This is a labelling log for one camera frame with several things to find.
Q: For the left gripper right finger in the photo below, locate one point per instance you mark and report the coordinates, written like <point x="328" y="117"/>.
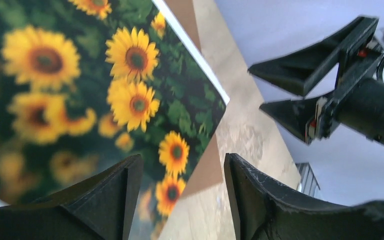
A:
<point x="263" y="208"/>

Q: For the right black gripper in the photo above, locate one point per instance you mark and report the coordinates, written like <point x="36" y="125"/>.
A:
<point x="357" y="100"/>

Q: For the brown backing board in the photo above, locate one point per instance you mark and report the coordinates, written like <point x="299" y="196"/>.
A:
<point x="208" y="171"/>

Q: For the aluminium rail frame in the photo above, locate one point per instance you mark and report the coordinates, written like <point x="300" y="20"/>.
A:
<point x="308" y="184"/>

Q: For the sunflower photo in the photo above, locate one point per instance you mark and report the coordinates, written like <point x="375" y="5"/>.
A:
<point x="84" y="84"/>

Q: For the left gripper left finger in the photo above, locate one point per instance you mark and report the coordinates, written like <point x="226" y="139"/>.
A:
<point x="100" y="207"/>

